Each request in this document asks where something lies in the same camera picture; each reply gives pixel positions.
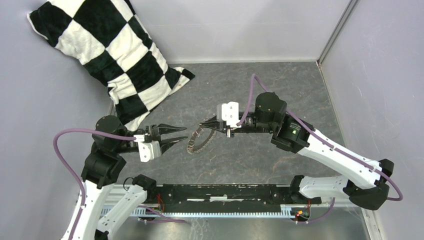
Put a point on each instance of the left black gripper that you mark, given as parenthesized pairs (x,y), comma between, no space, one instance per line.
(155,132)

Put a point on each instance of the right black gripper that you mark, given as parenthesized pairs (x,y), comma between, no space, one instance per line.
(213,123)

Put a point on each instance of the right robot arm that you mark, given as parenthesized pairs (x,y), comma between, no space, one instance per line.
(360,180)

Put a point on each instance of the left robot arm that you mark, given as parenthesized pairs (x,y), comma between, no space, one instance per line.
(101,171)

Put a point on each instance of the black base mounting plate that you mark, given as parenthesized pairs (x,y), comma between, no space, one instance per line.
(225,198)

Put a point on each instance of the black white checkered pillow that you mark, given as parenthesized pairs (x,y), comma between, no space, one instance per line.
(111,43)

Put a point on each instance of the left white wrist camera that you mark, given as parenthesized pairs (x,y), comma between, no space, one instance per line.
(149,151)

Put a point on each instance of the aluminium frame rail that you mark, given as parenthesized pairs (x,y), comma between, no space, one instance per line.
(302,214)

